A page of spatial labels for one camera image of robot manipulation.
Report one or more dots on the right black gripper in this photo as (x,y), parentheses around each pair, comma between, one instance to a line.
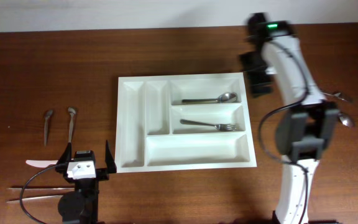
(256,79)

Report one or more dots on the small steel teaspoon right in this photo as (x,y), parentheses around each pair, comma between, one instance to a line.
(72,112)

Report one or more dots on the small steel teaspoon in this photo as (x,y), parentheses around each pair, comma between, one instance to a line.
(48,114)
(72,112)

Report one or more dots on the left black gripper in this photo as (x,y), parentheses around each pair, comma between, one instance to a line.
(103,173)

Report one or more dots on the white plastic cutlery tray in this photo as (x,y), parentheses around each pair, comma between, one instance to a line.
(150,137)

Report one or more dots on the steel spoon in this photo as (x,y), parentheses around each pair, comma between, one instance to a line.
(223,98)
(346,120)

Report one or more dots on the steel fork in tray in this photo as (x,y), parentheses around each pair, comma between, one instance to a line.
(219,127)

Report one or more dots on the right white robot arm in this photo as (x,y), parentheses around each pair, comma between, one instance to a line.
(296,134)

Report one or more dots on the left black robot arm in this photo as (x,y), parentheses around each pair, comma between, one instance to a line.
(81,204)

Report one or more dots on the white plastic knife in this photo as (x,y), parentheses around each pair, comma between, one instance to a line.
(40,164)

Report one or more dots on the small steel teaspoon left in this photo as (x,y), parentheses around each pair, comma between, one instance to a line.
(48,114)

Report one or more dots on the steel fork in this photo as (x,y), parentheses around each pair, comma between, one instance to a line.
(219,127)
(339,95)

